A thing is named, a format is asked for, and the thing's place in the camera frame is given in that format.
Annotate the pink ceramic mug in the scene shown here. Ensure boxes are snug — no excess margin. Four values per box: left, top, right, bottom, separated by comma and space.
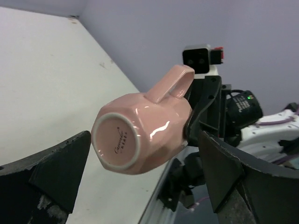
91, 65, 195, 175

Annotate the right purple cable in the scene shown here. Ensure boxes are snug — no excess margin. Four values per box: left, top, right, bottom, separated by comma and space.
190, 109, 299, 210

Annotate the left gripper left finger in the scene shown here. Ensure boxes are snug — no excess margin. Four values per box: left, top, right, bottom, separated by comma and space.
0, 131, 91, 224

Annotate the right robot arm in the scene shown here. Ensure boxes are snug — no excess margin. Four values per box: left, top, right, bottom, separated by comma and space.
158, 76, 299, 210

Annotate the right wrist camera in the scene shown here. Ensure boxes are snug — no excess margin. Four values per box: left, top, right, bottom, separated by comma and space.
182, 44, 224, 79

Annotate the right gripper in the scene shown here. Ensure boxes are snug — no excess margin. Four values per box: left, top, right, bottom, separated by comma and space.
158, 76, 229, 211

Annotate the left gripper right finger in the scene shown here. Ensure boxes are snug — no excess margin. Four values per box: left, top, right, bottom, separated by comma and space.
199, 131, 299, 224

